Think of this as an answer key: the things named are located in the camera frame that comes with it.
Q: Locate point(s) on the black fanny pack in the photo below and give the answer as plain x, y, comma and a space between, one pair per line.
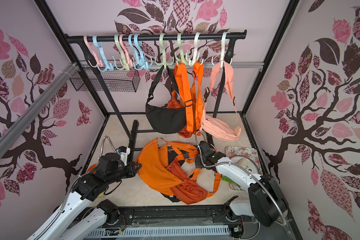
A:
165, 120

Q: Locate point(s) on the green hook middle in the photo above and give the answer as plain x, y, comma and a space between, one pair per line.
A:
164, 53

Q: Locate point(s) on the green hook right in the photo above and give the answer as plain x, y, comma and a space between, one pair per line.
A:
182, 57

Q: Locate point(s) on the green hook left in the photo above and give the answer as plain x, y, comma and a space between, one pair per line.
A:
116, 40

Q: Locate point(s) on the pink fanny pack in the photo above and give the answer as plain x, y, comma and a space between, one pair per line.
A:
213, 126

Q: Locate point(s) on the green hook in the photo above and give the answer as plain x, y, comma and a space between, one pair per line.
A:
182, 57
164, 53
116, 40

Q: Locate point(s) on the silver flexible conduit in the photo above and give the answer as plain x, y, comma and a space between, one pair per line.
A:
243, 171
81, 194

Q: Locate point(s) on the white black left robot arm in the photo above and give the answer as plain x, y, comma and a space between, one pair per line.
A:
106, 212

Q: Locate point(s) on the silver flexible conduit right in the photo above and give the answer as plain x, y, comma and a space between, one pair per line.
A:
243, 171

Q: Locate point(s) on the floral placemat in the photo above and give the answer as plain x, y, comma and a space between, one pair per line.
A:
248, 152

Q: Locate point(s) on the blue hook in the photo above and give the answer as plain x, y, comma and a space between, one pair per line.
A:
140, 61
106, 65

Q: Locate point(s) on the blue hook left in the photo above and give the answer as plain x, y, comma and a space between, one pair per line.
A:
106, 65

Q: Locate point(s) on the pink hook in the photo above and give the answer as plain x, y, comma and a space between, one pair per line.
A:
99, 63
124, 51

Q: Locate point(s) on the light orange fanny pack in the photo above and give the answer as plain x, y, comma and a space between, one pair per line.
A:
191, 98

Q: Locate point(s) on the dark grey clothes rack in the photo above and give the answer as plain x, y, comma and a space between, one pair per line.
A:
132, 134

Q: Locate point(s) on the black wire basket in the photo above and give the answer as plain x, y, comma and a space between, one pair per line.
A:
116, 81

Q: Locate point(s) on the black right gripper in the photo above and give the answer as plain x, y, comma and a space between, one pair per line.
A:
205, 152

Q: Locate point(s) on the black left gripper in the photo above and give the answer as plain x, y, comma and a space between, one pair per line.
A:
133, 172

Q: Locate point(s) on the orange plastic bowl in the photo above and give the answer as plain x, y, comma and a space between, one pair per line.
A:
92, 168

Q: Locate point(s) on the white slotted cable duct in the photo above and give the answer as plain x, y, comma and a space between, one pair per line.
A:
145, 232

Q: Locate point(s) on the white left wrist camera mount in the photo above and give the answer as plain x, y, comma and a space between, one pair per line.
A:
124, 153

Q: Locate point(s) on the silver flexible conduit left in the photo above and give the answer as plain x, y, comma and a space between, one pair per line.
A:
81, 194

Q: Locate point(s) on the white patterned plate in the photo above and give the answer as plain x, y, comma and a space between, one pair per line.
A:
246, 163

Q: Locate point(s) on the orange bag bottom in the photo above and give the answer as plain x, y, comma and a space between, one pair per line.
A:
157, 155

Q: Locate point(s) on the aluminium rail left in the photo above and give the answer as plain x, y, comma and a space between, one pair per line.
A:
20, 125

